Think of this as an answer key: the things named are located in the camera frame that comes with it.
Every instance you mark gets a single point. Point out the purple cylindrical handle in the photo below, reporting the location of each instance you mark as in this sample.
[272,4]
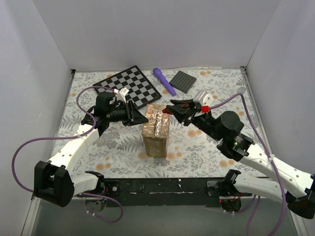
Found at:
[158,73]

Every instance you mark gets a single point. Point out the dark grey studded plate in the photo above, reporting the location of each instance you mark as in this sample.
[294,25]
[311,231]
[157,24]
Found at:
[182,81]

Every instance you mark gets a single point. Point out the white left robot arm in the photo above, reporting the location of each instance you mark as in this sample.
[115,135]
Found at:
[52,179]

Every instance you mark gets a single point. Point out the brown taped cardboard box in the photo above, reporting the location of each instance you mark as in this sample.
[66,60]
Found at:
[155,132]

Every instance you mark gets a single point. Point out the black white checkerboard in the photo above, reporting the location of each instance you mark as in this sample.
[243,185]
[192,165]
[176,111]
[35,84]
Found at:
[141,90]

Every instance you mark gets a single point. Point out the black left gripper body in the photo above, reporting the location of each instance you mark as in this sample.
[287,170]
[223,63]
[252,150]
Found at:
[130,113]

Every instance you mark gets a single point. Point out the red black utility knife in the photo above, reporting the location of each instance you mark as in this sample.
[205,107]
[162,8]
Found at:
[167,111]

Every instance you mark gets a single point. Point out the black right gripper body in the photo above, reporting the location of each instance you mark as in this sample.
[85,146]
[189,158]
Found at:
[191,114]

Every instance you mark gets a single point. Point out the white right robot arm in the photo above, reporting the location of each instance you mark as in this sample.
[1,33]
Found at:
[287,184]

